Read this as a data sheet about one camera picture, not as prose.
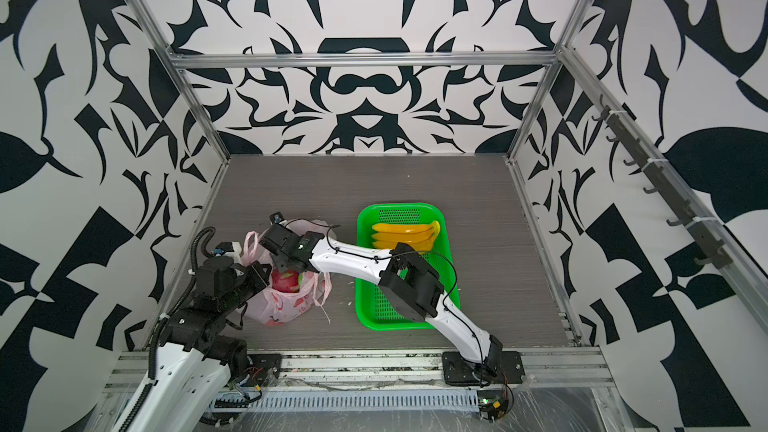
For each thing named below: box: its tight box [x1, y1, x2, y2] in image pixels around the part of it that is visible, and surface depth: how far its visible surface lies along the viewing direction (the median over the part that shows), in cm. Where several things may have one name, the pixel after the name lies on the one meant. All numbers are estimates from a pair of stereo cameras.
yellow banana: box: [372, 221, 441, 253], surface depth 93 cm
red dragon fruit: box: [272, 270, 300, 293], surface depth 83 cm
